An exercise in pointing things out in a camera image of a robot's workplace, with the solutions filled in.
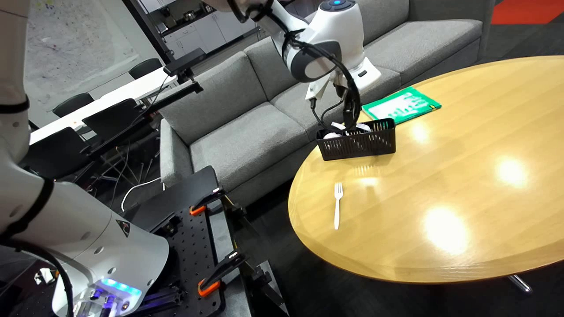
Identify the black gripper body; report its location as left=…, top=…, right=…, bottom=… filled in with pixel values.
left=341, top=82, right=361, bottom=117

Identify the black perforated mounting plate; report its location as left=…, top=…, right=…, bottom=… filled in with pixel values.
left=153, top=208, right=288, bottom=317

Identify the grey fabric sofa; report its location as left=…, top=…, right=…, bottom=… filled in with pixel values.
left=156, top=0, right=495, bottom=208

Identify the white desk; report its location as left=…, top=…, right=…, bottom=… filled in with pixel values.
left=28, top=66, right=177, bottom=147

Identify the white cable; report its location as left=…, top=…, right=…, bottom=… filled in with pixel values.
left=119, top=177, right=163, bottom=215

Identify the black shelving unit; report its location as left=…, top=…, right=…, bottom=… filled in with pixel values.
left=121, top=0, right=248, bottom=67

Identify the black flat board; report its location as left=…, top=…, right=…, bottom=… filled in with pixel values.
left=125, top=166, right=222, bottom=235

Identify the green and white book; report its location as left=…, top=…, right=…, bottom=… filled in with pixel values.
left=359, top=87, right=442, bottom=127

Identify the black perforated cutlery rack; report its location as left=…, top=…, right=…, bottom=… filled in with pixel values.
left=315, top=119, right=396, bottom=163

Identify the metal table foot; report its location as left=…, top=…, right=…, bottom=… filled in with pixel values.
left=505, top=272, right=533, bottom=295

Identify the black camera on stand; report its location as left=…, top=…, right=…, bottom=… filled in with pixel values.
left=137, top=48, right=207, bottom=117

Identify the black office chair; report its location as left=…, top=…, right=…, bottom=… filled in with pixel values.
left=51, top=92, right=96, bottom=120
left=126, top=57, right=163, bottom=80

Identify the black clamp with orange tip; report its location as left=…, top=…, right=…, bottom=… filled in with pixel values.
left=188, top=187, right=248, bottom=219
left=195, top=251, right=260, bottom=298

